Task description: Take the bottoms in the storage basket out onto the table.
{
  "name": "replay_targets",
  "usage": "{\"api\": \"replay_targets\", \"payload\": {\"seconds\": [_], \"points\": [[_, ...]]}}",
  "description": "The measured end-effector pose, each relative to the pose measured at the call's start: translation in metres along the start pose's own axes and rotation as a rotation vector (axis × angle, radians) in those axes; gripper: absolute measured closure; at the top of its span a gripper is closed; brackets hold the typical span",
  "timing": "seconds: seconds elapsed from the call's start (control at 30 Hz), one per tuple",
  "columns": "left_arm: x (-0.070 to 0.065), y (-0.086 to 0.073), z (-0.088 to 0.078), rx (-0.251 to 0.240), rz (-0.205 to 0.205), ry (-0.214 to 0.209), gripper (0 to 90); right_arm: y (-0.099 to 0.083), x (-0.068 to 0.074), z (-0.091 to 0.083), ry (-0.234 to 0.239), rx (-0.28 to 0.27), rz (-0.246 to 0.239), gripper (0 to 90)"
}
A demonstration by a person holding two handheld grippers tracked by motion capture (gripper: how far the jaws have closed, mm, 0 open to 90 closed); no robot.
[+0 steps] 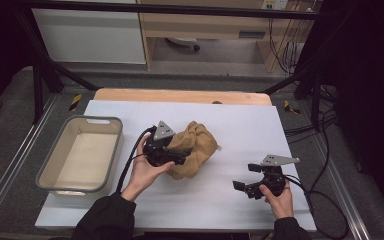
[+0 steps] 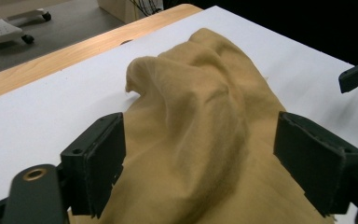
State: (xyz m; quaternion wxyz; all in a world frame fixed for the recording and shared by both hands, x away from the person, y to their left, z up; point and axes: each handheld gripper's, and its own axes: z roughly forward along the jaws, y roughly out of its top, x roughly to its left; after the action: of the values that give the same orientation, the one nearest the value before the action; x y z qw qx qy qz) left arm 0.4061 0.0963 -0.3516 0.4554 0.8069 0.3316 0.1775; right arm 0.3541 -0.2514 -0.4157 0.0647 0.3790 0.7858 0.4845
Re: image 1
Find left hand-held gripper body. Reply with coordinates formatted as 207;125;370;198
143;120;188;168

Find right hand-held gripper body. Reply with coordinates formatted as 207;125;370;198
245;153;301;200

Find tan cloth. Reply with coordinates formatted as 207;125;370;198
165;120;222;181

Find beige basket with grey rim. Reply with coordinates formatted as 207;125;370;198
35;114;125;198

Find person's right hand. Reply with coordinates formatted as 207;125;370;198
258;183;295;220

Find person's left hand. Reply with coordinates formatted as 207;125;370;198
121;133;176;203

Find white table cover board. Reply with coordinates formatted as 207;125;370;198
35;99;318;232

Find yellow black striped tape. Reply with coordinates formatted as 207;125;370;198
283;99;302;115
68;93;83;113

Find office chair base with caster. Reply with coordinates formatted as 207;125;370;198
164;36;201;53

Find light wooden desk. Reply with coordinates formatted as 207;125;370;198
136;0;316;74

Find white cabinet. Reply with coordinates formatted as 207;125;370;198
31;8;147;65

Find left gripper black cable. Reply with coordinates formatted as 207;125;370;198
115;125;158;195

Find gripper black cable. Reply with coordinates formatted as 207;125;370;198
284;173;350;240
115;125;158;195

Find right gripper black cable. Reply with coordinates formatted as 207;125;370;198
284;173;350;240

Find bundle of black floor cables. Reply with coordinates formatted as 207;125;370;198
284;111;338;138

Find aluminium floor rail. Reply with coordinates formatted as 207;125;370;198
312;133;372;240
0;94;60;228

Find black metal frame strut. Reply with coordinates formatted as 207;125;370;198
261;64;324;133
13;9;100;125

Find hanging black cables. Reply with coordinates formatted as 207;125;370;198
267;16;312;75

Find black metal frame bar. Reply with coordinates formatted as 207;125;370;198
19;0;322;21

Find white wall socket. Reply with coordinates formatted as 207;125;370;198
260;0;290;11

